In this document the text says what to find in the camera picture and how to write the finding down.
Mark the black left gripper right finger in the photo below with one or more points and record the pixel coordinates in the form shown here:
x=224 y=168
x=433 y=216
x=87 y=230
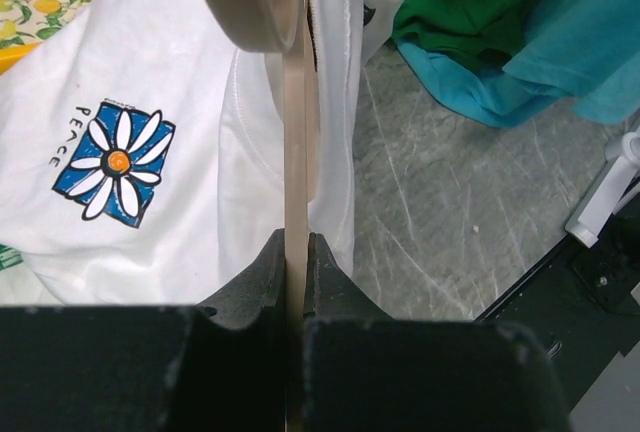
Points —
x=366 y=371

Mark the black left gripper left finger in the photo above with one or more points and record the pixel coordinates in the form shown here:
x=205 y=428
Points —
x=215 y=366

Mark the white daisy print t-shirt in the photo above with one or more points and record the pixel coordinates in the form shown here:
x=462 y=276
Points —
x=142 y=158

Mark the beige hanger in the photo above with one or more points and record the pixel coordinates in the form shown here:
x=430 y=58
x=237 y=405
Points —
x=281 y=26

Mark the green t-shirt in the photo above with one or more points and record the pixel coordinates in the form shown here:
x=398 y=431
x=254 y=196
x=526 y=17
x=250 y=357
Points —
x=474 y=33

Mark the light blue t-shirt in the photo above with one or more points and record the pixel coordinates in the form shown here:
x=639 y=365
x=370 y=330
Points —
x=586 y=50

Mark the black base beam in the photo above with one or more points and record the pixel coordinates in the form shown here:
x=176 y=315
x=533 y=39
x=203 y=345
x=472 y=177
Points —
x=578 y=302

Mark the green plastic tray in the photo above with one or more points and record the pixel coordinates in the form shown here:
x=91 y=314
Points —
x=9 y=257

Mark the metal clothes rack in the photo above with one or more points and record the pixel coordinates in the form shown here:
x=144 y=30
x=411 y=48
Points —
x=609 y=193

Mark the yellow plastic tray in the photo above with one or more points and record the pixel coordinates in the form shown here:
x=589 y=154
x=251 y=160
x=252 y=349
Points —
x=11 y=55

